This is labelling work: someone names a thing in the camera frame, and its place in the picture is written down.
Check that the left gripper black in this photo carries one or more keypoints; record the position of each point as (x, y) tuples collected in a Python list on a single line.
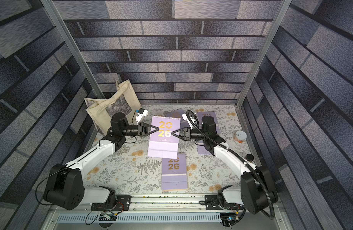
[(141, 129)]

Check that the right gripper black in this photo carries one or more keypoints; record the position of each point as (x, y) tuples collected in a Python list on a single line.
[(185, 133)]

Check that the purple calendar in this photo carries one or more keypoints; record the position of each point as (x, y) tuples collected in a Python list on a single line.
[(200, 115), (176, 113), (174, 173), (162, 143), (202, 150)]

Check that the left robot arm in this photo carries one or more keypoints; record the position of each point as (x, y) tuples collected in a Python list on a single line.
[(65, 187)]

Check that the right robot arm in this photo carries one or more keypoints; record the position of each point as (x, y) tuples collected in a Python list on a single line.
[(257, 192)]

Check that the beige Monet tote bag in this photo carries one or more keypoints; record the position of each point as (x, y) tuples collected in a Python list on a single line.
[(124, 100)]

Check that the white orange round can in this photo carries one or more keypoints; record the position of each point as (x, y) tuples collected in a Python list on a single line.
[(239, 136)]

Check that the brown jar black lid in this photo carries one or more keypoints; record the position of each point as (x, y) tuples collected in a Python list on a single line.
[(249, 157)]

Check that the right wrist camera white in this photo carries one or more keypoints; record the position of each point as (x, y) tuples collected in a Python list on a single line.
[(185, 123)]

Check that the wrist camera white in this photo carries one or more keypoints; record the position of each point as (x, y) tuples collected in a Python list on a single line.
[(141, 114), (185, 123)]

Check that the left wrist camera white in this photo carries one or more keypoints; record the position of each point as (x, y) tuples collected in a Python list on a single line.
[(141, 114)]

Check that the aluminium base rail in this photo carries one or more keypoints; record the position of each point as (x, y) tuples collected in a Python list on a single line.
[(145, 208)]

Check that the left aluminium frame post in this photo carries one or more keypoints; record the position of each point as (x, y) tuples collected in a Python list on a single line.
[(70, 42)]

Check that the aluminium frame post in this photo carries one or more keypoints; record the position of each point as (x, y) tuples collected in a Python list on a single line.
[(70, 42), (283, 7)]

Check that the right aluminium frame post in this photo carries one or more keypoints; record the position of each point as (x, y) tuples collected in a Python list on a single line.
[(283, 7)]

